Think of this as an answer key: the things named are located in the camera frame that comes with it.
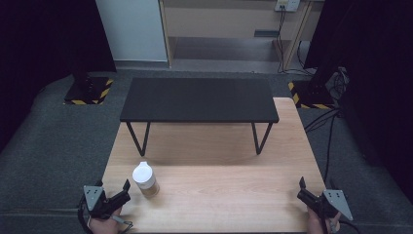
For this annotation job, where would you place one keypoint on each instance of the black curtain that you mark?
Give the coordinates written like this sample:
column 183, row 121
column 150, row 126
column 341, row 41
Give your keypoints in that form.
column 39, row 48
column 376, row 65

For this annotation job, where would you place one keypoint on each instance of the person's right hand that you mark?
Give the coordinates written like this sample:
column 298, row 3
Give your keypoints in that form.
column 315, row 224

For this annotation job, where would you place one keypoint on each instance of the white panel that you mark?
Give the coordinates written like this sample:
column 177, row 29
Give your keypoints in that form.
column 133, row 29

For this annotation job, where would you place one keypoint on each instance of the white lidded brown bottle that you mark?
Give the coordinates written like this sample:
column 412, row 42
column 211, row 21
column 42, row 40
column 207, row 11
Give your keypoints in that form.
column 146, row 182

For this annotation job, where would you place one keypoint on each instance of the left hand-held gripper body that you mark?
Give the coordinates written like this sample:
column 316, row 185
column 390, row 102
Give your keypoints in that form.
column 97, row 203

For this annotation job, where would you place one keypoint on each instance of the white wall socket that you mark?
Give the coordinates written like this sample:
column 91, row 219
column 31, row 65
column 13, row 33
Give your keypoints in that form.
column 287, row 5

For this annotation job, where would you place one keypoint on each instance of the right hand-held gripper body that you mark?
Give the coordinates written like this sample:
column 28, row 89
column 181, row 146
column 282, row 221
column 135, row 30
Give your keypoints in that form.
column 324, row 204

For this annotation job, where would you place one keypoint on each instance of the wooden desk frame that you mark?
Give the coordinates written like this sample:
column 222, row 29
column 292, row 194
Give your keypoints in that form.
column 220, row 19

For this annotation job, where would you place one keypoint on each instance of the black stand base striped tape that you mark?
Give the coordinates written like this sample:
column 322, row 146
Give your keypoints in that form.
column 86, row 94
column 311, row 96

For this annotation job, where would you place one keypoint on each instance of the black shelf riser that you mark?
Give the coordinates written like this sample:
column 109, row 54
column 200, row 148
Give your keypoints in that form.
column 198, row 99

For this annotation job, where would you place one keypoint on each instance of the person's left hand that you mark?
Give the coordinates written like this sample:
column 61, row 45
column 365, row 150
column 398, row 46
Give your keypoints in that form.
column 104, row 226

